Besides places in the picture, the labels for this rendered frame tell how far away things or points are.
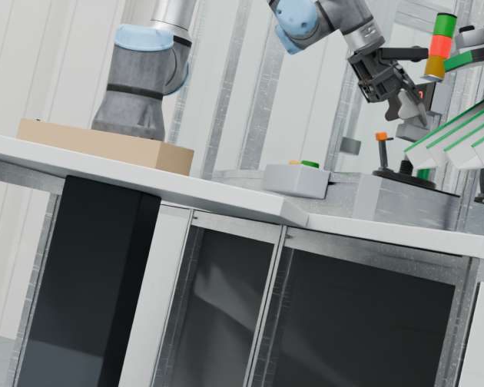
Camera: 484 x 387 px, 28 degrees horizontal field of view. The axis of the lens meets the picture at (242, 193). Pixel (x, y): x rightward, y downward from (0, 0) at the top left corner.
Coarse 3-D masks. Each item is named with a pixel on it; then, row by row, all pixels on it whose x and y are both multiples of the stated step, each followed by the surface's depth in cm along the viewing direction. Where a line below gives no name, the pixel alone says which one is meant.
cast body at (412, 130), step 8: (408, 120) 206; (416, 120) 204; (432, 120) 206; (400, 128) 206; (408, 128) 204; (416, 128) 204; (424, 128) 205; (400, 136) 205; (408, 136) 204; (416, 136) 204; (424, 136) 205
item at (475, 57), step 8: (480, 48) 173; (456, 56) 179; (464, 56) 175; (472, 56) 173; (480, 56) 173; (448, 64) 184; (456, 64) 180; (464, 64) 176; (472, 64) 178; (480, 64) 184
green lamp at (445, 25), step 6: (438, 18) 229; (444, 18) 227; (450, 18) 227; (438, 24) 228; (444, 24) 227; (450, 24) 227; (438, 30) 228; (444, 30) 227; (450, 30) 227; (450, 36) 228
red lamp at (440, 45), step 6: (432, 36) 230; (438, 36) 228; (444, 36) 227; (432, 42) 229; (438, 42) 227; (444, 42) 227; (450, 42) 228; (432, 48) 228; (438, 48) 227; (444, 48) 227; (450, 48) 229; (432, 54) 228; (438, 54) 227; (444, 54) 227
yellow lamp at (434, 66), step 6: (432, 60) 227; (438, 60) 227; (444, 60) 227; (426, 66) 228; (432, 66) 227; (438, 66) 227; (426, 72) 228; (432, 72) 227; (438, 72) 227; (444, 72) 228
